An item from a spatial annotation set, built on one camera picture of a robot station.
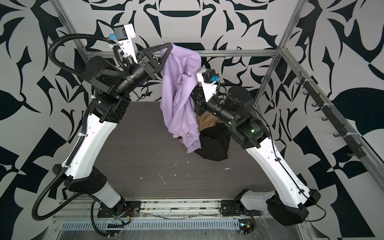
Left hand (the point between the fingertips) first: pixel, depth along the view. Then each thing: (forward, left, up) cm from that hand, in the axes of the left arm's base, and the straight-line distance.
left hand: (169, 37), depth 39 cm
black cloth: (+3, -19, -60) cm, 63 cm away
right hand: (-1, -5, -15) cm, 16 cm away
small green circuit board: (-37, -30, -70) cm, 84 cm away
